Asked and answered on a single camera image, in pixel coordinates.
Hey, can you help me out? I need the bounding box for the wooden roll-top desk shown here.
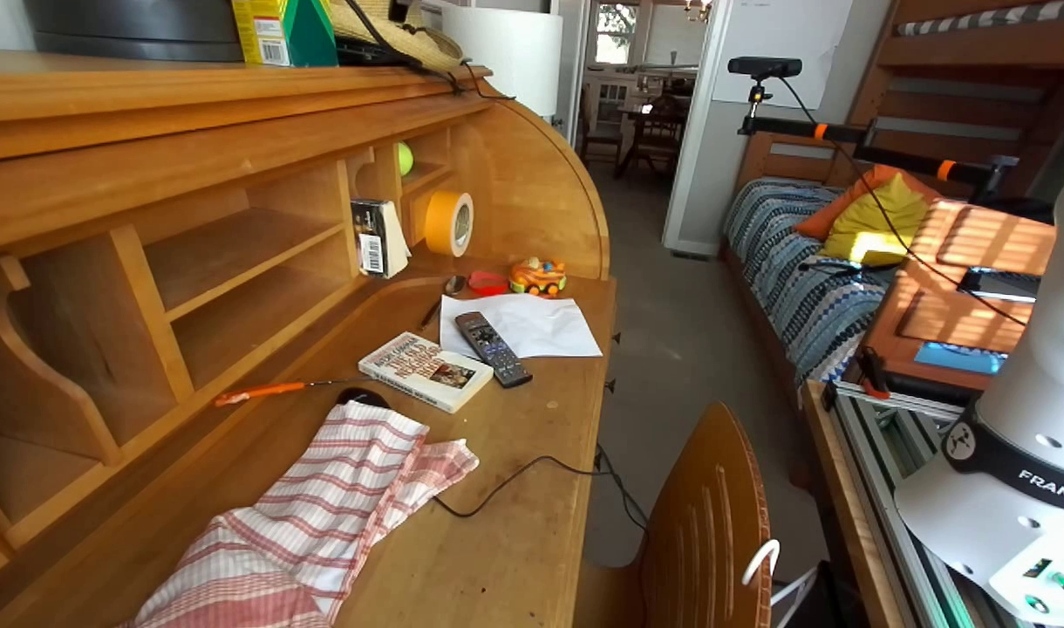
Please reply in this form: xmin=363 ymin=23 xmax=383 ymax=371
xmin=0 ymin=50 xmax=621 ymax=628

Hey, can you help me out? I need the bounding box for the white paper sheet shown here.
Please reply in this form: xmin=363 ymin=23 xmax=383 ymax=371
xmin=438 ymin=288 xmax=608 ymax=363

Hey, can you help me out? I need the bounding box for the black remote control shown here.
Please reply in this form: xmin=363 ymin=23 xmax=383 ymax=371
xmin=455 ymin=306 xmax=537 ymax=392

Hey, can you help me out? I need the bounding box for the small red object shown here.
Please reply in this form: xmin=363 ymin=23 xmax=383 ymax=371
xmin=463 ymin=267 xmax=513 ymax=297

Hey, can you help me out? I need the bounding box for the paperback book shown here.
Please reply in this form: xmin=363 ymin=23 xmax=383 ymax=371
xmin=358 ymin=328 xmax=496 ymax=414

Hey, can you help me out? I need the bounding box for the tan masking tape roll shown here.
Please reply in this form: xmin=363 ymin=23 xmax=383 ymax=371
xmin=418 ymin=188 xmax=477 ymax=261

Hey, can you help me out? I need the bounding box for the dark dining furniture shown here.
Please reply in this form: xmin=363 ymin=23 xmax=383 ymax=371
xmin=580 ymin=66 xmax=697 ymax=181

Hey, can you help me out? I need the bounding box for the wooden chair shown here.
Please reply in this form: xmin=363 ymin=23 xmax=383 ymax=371
xmin=577 ymin=402 xmax=780 ymax=628

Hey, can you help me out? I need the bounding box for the striped bed blanket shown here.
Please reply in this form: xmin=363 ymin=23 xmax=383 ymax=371
xmin=720 ymin=175 xmax=909 ymax=386

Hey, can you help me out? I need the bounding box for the orange pen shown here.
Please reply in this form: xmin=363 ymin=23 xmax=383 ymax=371
xmin=212 ymin=375 xmax=326 ymax=411

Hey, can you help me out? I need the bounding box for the red white striped cloth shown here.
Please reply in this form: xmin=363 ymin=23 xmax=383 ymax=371
xmin=133 ymin=396 xmax=485 ymax=628

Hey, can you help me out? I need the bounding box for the black bar orange tape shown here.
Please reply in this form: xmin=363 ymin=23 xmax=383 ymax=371
xmin=738 ymin=111 xmax=1022 ymax=202

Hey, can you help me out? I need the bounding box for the orange pillow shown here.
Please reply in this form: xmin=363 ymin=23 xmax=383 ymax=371
xmin=791 ymin=163 xmax=945 ymax=244

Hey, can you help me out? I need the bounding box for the yellow pillow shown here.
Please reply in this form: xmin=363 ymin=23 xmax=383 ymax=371
xmin=819 ymin=172 xmax=937 ymax=273

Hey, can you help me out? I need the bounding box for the yellow green cardboard box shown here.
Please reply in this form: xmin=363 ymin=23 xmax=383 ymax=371
xmin=228 ymin=0 xmax=344 ymax=71

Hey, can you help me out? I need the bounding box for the aluminium robot mounting table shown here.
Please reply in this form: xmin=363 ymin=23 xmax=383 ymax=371
xmin=802 ymin=375 xmax=1022 ymax=628

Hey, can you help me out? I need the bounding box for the flat blue item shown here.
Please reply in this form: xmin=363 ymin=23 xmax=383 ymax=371
xmin=911 ymin=339 xmax=1012 ymax=381

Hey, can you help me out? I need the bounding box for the flat black device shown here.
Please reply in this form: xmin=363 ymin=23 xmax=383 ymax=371
xmin=960 ymin=264 xmax=1042 ymax=306

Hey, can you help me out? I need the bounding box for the thin black cable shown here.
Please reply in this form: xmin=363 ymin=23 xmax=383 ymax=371
xmin=339 ymin=0 xmax=654 ymax=538

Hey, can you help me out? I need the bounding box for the white strap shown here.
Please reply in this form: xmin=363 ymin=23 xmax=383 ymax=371
xmin=738 ymin=532 xmax=819 ymax=628

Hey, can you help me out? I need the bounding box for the black camera on tripod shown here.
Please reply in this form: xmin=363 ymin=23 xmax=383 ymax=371
xmin=726 ymin=51 xmax=805 ymax=115

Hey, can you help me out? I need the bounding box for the wooden bunk bed frame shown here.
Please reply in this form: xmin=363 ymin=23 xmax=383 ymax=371
xmin=733 ymin=0 xmax=1064 ymax=222

